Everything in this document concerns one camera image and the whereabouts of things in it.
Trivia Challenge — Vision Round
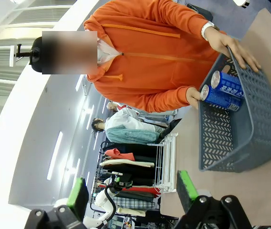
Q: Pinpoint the dark grey chair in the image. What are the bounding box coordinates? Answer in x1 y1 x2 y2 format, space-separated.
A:
185 3 214 22

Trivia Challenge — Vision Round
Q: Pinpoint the black clothes rack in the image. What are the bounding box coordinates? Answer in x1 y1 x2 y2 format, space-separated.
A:
94 140 162 217

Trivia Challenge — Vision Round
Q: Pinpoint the blue drink can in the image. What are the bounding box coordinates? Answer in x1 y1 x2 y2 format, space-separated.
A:
200 84 243 112
210 70 246 100

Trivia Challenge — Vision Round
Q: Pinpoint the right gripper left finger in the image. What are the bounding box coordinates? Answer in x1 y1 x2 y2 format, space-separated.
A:
24 177 90 229

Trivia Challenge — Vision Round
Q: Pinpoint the white wire can dispenser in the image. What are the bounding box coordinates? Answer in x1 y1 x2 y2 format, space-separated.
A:
147 132 179 194

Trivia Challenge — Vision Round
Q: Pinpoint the mannequin in red white top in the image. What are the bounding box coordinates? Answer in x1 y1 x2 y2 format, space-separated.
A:
106 101 133 113

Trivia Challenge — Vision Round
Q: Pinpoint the mannequin in white shirt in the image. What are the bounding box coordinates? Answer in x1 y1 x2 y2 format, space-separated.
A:
91 107 165 135

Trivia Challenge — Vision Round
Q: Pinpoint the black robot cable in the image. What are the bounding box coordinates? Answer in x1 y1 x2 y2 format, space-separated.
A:
104 186 117 224

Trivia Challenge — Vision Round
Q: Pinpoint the person's right forearm orange sleeve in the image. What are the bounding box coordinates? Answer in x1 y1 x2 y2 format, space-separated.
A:
140 85 191 113

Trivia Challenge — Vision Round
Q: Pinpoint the person's head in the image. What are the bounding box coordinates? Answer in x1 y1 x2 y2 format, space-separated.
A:
42 31 98 75

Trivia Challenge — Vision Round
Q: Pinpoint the person's left hand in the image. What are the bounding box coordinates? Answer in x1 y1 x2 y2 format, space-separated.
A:
204 30 262 73

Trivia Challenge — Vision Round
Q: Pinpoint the white wristwatch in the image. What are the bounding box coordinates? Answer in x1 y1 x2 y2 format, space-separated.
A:
201 21 219 41

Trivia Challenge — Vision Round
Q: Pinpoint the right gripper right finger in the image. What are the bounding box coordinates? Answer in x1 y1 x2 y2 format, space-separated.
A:
175 170 253 229

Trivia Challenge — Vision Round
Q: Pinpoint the red garment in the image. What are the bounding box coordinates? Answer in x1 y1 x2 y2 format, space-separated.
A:
121 187 161 195

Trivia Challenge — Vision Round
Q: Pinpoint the person in orange hoodie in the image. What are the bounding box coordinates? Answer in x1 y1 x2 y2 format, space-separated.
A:
83 0 222 113

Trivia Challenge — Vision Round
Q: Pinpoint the cream garment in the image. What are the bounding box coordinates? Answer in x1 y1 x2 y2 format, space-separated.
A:
99 159 155 168

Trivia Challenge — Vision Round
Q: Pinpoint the person's right hand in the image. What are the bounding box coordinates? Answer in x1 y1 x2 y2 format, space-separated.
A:
185 86 204 110

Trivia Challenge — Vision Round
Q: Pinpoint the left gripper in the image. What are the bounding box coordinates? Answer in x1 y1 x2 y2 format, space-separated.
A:
110 176 133 189

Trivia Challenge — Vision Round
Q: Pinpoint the person's left forearm orange sleeve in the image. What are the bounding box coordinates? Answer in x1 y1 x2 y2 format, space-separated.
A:
149 0 209 40

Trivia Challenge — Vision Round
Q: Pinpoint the ceiling light strip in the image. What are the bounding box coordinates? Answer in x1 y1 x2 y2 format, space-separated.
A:
46 131 63 181
86 104 94 131

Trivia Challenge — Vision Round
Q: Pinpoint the teal towel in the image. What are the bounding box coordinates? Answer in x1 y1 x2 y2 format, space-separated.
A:
105 126 161 145

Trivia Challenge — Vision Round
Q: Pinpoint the black cap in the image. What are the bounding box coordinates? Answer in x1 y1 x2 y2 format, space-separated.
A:
28 35 43 73

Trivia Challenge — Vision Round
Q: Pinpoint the orange-red garment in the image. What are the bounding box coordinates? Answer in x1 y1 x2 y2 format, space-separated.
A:
104 147 136 162

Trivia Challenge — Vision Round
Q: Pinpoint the head-mounted camera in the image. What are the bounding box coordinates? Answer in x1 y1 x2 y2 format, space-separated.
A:
9 43 41 67

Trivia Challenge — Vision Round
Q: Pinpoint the grey plastic basket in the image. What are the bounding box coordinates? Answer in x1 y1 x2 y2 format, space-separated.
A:
197 45 271 174

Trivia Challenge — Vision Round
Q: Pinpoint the plaid garment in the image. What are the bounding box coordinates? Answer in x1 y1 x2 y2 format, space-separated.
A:
113 196 158 210

